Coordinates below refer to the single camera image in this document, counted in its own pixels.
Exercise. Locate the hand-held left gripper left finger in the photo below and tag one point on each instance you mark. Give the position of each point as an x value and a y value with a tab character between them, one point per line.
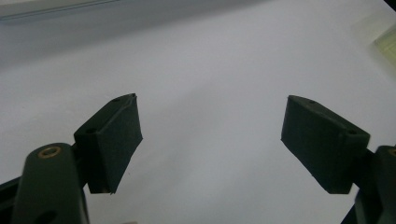
115	143

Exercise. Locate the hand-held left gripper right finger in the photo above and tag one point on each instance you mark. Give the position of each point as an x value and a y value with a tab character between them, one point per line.
323	146

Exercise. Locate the yellow-green transparent container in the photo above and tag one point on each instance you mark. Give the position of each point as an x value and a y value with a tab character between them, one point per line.
387	43

